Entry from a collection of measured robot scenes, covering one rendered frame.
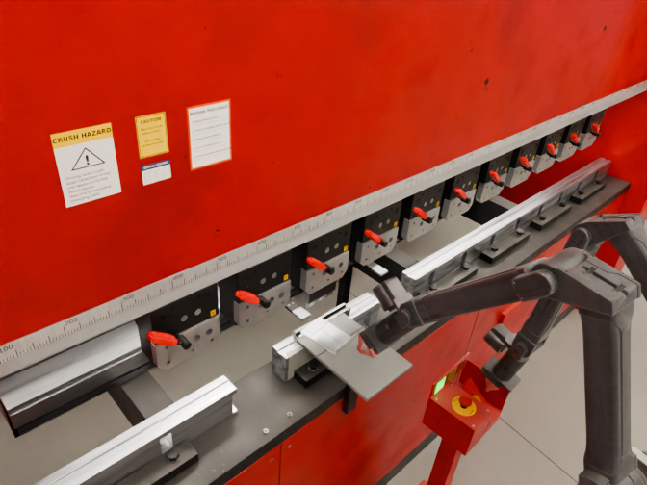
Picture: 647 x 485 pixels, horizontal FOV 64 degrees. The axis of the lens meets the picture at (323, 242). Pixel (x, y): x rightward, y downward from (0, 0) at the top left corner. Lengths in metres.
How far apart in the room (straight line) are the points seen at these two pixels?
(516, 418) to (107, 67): 2.42
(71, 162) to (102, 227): 0.12
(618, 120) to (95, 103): 2.75
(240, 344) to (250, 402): 1.41
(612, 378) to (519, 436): 1.87
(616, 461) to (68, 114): 0.96
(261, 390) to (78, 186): 0.84
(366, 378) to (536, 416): 1.59
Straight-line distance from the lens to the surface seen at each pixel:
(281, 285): 1.23
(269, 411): 1.45
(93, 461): 1.31
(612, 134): 3.20
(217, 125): 0.93
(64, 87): 0.81
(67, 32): 0.79
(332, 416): 1.57
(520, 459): 2.66
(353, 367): 1.40
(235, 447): 1.39
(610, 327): 0.84
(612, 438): 0.95
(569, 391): 3.06
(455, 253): 1.96
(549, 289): 0.83
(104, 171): 0.86
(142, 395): 1.52
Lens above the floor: 2.02
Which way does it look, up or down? 34 degrees down
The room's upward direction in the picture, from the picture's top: 5 degrees clockwise
